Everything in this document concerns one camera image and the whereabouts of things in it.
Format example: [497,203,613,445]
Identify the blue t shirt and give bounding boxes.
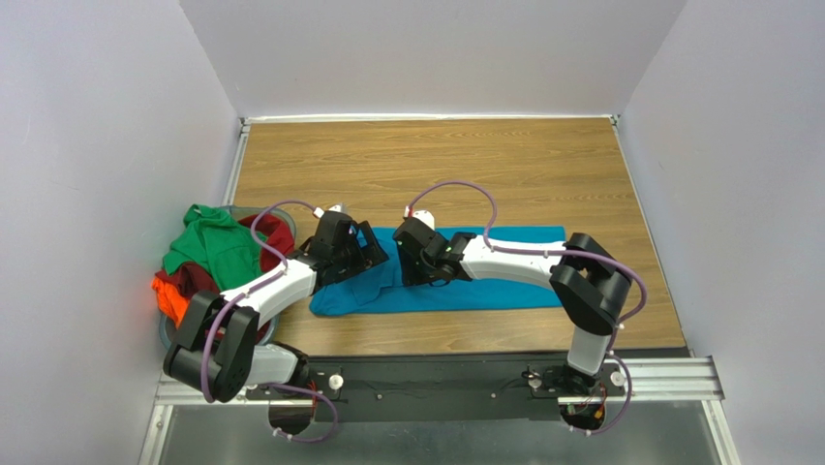
[309,227,561,317]

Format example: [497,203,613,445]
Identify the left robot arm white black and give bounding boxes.
[163,209,388,402]

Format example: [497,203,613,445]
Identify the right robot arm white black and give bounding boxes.
[392,217,632,396]

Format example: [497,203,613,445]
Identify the dark red t shirt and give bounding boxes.
[153,208,295,348]

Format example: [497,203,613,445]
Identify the grey laundry basket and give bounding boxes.
[158,205,299,353]

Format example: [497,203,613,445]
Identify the green t shirt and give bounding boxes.
[162,204,263,291]

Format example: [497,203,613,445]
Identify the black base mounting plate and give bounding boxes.
[245,352,626,434]

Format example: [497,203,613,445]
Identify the orange t shirt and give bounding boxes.
[151,277,190,327]

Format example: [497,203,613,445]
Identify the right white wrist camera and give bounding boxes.
[405,206,436,230]

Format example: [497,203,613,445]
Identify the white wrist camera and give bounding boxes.
[405,206,436,230]
[313,203,351,221]

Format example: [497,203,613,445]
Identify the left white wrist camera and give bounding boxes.
[313,203,351,221]

